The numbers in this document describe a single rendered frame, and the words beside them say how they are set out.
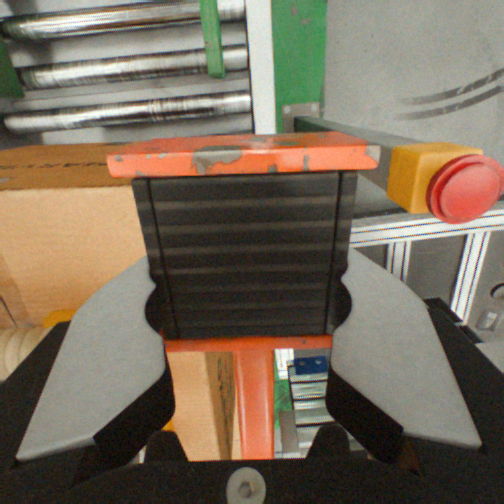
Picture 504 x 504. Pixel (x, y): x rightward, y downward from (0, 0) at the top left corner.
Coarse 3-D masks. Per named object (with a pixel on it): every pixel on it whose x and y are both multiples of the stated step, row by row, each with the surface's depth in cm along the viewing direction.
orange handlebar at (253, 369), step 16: (240, 352) 15; (256, 352) 15; (272, 352) 15; (240, 368) 15; (256, 368) 15; (272, 368) 15; (240, 384) 16; (256, 384) 16; (272, 384) 16; (240, 400) 16; (256, 400) 16; (272, 400) 16; (240, 416) 17; (256, 416) 17; (272, 416) 17; (240, 432) 18; (256, 432) 17; (272, 432) 18; (256, 448) 18; (272, 448) 18
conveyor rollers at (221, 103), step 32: (160, 0) 60; (192, 0) 60; (224, 0) 60; (0, 32) 62; (32, 32) 62; (64, 32) 62; (96, 32) 63; (128, 32) 64; (64, 64) 65; (96, 64) 65; (128, 64) 64; (160, 64) 65; (192, 64) 65; (224, 64) 65; (192, 96) 69; (224, 96) 68; (32, 128) 71; (64, 128) 71
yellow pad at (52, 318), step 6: (54, 312) 30; (60, 312) 30; (66, 312) 30; (72, 312) 30; (48, 318) 29; (54, 318) 29; (60, 318) 29; (66, 318) 29; (48, 324) 29; (54, 324) 29; (168, 426) 37
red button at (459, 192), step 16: (464, 160) 28; (480, 160) 28; (432, 176) 32; (448, 176) 28; (464, 176) 28; (480, 176) 28; (496, 176) 28; (432, 192) 29; (448, 192) 28; (464, 192) 28; (480, 192) 28; (496, 192) 28; (432, 208) 30; (448, 208) 29; (464, 208) 29; (480, 208) 29
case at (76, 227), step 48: (96, 144) 58; (0, 192) 25; (48, 192) 25; (96, 192) 25; (0, 240) 27; (48, 240) 27; (96, 240) 27; (0, 288) 29; (48, 288) 29; (96, 288) 29; (192, 384) 36; (192, 432) 40
